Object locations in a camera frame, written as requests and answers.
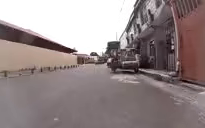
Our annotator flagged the vehicle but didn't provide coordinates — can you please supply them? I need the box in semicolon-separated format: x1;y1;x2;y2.
106;48;141;74

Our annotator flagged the grey asphalt road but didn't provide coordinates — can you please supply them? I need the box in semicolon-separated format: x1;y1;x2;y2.
0;63;205;128

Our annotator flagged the grey multi-storey building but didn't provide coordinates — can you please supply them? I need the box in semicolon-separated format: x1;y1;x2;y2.
119;0;178;73

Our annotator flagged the grey raised kerb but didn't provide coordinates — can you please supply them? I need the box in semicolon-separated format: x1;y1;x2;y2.
138;67;181;84

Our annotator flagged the beige wall with dark roof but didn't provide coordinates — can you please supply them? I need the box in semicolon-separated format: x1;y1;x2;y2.
0;17;79;75

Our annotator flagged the red building wall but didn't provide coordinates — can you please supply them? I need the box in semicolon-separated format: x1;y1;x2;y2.
169;0;205;88

